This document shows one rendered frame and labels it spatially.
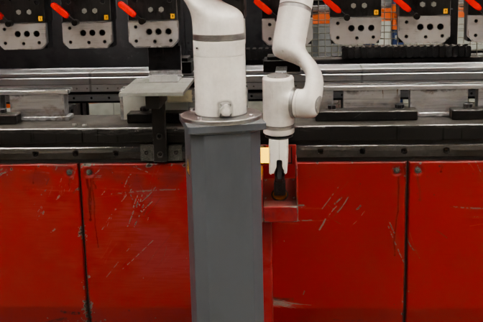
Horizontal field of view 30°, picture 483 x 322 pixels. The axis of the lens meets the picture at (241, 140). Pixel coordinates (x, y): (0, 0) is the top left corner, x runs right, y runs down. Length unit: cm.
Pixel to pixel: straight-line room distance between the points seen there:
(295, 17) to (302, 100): 24
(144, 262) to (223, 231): 72
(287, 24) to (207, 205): 60
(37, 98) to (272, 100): 82
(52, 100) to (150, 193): 43
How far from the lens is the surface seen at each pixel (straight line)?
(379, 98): 274
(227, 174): 206
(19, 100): 287
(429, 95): 276
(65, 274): 285
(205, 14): 203
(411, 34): 270
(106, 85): 306
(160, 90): 254
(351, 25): 270
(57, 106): 284
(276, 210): 243
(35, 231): 283
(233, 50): 204
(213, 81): 204
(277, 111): 237
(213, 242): 210
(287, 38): 241
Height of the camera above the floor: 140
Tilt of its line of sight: 13 degrees down
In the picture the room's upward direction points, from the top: 1 degrees counter-clockwise
